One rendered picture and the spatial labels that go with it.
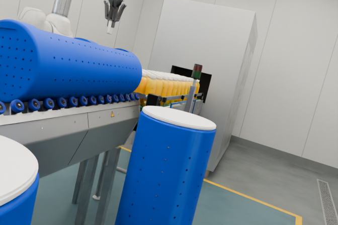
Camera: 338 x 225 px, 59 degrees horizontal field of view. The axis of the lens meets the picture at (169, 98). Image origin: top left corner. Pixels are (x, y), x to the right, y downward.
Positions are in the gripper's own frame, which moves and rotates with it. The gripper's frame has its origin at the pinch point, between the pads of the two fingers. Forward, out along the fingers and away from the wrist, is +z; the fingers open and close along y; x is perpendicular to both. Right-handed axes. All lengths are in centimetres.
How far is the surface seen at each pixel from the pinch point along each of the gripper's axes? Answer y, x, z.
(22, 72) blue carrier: 9, -65, 26
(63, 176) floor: -66, 81, 132
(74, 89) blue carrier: 13, -40, 31
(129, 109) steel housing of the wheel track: 12.2, 19.2, 44.1
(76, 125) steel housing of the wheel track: 13, -35, 47
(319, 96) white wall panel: 179, 433, 10
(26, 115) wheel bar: 11, -62, 40
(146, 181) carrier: 55, -53, 52
